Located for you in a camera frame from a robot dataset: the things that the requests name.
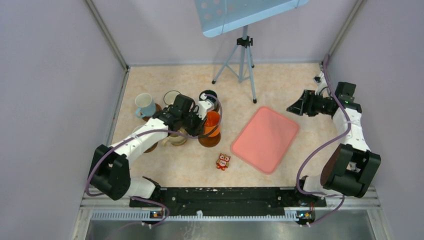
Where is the blue dotted board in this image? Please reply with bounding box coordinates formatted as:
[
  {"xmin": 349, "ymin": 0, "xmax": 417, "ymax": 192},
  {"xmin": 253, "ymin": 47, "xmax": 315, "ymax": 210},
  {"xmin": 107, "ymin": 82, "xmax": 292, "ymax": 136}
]
[{"xmin": 194, "ymin": 0, "xmax": 309, "ymax": 38}]

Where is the dark brown coaster front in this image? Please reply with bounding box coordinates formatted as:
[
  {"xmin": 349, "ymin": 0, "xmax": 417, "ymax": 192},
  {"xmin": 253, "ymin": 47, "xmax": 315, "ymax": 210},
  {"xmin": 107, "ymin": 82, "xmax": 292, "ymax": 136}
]
[{"xmin": 198, "ymin": 133, "xmax": 221, "ymax": 148}]

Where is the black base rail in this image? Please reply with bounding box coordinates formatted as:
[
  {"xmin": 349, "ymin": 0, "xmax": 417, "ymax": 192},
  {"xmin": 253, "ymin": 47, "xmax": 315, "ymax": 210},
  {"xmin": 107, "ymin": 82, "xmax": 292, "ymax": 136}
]
[{"xmin": 129, "ymin": 186, "xmax": 327, "ymax": 218}]

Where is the dark green mug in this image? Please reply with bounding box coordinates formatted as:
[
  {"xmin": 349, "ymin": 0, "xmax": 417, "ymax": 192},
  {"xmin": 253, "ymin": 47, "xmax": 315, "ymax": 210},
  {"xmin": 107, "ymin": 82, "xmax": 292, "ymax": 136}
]
[{"xmin": 198, "ymin": 89, "xmax": 220, "ymax": 112}]

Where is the pink tray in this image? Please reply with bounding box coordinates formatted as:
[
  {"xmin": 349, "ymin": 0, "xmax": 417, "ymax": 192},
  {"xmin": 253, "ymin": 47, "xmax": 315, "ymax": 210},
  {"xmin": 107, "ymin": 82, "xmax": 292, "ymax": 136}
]
[{"xmin": 230, "ymin": 106, "xmax": 300, "ymax": 175}]

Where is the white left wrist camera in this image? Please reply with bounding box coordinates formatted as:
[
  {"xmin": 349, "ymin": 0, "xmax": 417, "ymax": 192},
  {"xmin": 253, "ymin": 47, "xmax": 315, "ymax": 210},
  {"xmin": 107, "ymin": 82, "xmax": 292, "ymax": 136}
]
[{"xmin": 196, "ymin": 99, "xmax": 215, "ymax": 120}]

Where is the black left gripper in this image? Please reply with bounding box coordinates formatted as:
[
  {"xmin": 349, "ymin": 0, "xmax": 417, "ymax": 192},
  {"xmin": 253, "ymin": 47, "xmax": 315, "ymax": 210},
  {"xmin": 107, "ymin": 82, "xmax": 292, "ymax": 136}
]
[{"xmin": 181, "ymin": 107, "xmax": 208, "ymax": 138}]

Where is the light blue mug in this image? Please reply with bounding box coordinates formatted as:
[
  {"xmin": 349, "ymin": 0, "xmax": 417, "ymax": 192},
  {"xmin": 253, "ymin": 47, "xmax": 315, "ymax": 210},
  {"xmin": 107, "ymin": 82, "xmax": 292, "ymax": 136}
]
[{"xmin": 134, "ymin": 93, "xmax": 157, "ymax": 118}]

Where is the orange mug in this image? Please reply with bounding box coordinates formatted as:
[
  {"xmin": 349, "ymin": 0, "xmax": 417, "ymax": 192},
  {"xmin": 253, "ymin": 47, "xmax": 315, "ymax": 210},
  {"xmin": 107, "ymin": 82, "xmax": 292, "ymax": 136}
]
[{"xmin": 203, "ymin": 111, "xmax": 221, "ymax": 138}]

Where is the dark brown coaster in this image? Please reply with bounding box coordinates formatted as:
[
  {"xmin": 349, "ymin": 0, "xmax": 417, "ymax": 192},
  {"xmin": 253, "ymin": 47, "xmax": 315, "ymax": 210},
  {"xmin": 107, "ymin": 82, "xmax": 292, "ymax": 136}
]
[
  {"xmin": 198, "ymin": 133, "xmax": 221, "ymax": 148},
  {"xmin": 144, "ymin": 142, "xmax": 158, "ymax": 153}
]

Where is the beige mug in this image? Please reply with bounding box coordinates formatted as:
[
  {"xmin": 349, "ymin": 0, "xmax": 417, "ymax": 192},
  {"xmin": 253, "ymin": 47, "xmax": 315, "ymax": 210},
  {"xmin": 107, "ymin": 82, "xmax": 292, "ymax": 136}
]
[{"xmin": 162, "ymin": 128, "xmax": 188, "ymax": 146}]

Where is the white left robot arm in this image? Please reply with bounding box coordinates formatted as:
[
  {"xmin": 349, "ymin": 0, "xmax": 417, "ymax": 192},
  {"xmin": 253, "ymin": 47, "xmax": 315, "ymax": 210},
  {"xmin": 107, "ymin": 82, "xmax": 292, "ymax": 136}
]
[{"xmin": 85, "ymin": 93, "xmax": 216, "ymax": 207}]

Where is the cream white mug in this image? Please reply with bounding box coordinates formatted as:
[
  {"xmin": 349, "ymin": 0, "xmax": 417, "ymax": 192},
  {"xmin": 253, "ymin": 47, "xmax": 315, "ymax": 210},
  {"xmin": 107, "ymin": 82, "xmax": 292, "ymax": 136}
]
[{"xmin": 163, "ymin": 90, "xmax": 181, "ymax": 107}]

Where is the grey cable duct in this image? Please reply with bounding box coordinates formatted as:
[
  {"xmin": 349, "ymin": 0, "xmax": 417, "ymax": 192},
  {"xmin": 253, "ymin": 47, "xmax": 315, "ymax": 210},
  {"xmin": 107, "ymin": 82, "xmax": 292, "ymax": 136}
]
[{"xmin": 91, "ymin": 210, "xmax": 299, "ymax": 222}]

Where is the red owl figure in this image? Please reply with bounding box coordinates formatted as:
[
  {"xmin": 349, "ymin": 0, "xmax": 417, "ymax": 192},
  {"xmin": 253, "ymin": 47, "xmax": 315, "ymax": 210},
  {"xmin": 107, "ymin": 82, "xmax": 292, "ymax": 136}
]
[{"xmin": 216, "ymin": 153, "xmax": 231, "ymax": 171}]

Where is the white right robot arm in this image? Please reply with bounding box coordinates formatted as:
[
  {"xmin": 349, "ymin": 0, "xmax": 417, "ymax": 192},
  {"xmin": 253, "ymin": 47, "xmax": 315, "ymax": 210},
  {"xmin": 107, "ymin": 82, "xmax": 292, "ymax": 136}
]
[{"xmin": 286, "ymin": 82, "xmax": 381, "ymax": 206}]

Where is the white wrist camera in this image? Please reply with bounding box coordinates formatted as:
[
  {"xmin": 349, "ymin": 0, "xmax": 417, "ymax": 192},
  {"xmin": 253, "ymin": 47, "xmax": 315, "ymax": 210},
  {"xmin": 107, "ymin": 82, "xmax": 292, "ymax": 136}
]
[
  {"xmin": 313, "ymin": 71, "xmax": 330, "ymax": 96},
  {"xmin": 196, "ymin": 99, "xmax": 215, "ymax": 120}
]

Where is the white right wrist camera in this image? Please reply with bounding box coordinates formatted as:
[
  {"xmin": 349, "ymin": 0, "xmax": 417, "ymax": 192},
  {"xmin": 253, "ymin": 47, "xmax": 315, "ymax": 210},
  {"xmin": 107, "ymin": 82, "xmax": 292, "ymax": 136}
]
[{"xmin": 313, "ymin": 71, "xmax": 330, "ymax": 96}]

